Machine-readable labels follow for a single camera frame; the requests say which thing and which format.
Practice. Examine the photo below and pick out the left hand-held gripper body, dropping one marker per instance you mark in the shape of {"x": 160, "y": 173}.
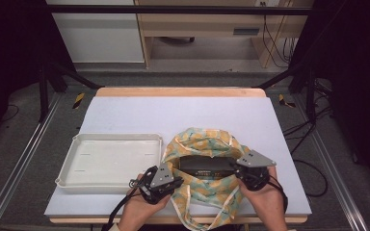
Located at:
{"x": 162, "y": 176}

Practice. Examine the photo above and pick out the wooden table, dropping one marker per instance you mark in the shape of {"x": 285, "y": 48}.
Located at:
{"x": 179, "y": 92}

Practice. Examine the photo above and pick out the person's right hand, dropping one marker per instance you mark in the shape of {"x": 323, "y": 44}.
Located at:
{"x": 268, "y": 208}

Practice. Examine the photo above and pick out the black horizontal frame bar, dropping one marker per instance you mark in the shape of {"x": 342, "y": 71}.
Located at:
{"x": 179, "y": 10}

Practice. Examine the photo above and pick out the yellow black tape marker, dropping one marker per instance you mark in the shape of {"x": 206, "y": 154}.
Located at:
{"x": 78, "y": 100}
{"x": 283, "y": 100}

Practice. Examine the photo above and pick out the black metal frame stand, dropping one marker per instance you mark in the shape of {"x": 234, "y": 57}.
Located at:
{"x": 44, "y": 96}
{"x": 310, "y": 96}

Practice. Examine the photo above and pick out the aluminium floor rail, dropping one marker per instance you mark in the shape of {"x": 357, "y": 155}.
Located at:
{"x": 19, "y": 166}
{"x": 334, "y": 179}

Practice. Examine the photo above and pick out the green orange-print cloth bag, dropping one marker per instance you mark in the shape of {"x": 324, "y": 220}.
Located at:
{"x": 205, "y": 192}

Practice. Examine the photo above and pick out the white table mat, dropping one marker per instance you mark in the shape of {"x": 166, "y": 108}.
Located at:
{"x": 179, "y": 115}

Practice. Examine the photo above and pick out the black box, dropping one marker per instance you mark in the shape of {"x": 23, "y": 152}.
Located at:
{"x": 205, "y": 165}

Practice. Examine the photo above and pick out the person's left hand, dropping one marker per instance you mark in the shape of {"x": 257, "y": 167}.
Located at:
{"x": 139, "y": 215}

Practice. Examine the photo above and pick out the white plastic tray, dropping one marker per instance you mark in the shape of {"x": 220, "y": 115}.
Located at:
{"x": 109, "y": 163}

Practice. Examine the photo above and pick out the white cabinet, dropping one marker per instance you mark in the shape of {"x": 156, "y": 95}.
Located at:
{"x": 99, "y": 38}

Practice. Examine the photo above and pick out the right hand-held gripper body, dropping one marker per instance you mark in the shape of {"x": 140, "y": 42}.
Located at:
{"x": 255, "y": 160}

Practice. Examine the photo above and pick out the light wooden desk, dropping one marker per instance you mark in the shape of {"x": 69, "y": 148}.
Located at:
{"x": 205, "y": 27}

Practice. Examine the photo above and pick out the dark chair base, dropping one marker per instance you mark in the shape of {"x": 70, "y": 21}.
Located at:
{"x": 179, "y": 39}

